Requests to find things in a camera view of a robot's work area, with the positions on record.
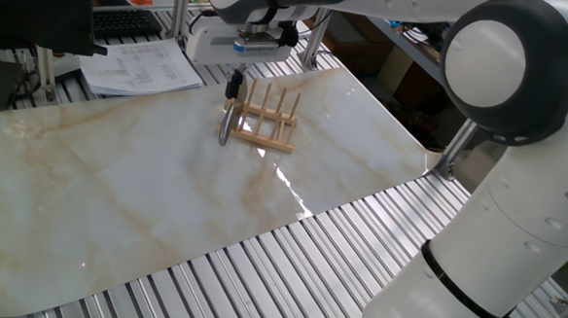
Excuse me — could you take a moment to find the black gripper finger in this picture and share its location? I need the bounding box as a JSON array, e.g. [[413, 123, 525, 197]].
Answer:
[[231, 67, 246, 101], [224, 67, 237, 101]]

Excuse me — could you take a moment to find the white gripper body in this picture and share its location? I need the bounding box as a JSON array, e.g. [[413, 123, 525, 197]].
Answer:
[[185, 13, 296, 71]]

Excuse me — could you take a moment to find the steel cleaver knife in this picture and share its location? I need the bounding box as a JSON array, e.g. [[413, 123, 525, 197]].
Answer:
[[217, 75, 250, 148]]

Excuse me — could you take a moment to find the wooden slotted rack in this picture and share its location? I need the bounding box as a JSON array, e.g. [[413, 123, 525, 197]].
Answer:
[[214, 75, 302, 155]]

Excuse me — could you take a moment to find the stack of printed papers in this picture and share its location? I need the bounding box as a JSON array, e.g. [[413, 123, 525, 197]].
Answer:
[[76, 32, 207, 102]]

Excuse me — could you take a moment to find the black keyboard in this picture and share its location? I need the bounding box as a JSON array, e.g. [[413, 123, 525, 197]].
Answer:
[[90, 6, 165, 43]]

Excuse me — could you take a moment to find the brown cardboard box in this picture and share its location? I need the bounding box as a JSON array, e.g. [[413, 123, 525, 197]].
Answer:
[[317, 12, 396, 79]]

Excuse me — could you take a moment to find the black monitor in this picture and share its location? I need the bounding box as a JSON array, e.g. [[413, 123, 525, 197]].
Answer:
[[0, 0, 112, 58]]

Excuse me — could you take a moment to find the grey metal shelf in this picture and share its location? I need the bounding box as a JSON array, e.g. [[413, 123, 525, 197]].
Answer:
[[365, 15, 451, 87]]

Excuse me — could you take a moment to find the black velcro strap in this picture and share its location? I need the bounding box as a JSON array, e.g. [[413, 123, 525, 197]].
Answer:
[[259, 0, 280, 26]]

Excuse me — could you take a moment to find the aluminium post with foot bracket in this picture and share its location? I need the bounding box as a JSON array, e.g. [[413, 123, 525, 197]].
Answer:
[[298, 6, 333, 73]]

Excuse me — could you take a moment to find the short aluminium profile post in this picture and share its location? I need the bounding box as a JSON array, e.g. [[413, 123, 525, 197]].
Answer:
[[33, 46, 60, 102]]

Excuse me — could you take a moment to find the slanted aluminium frame beam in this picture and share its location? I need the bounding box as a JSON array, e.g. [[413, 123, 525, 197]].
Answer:
[[431, 117, 481, 183]]

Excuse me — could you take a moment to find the black cable tie band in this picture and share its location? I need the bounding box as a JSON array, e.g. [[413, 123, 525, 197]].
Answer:
[[416, 238, 529, 318]]

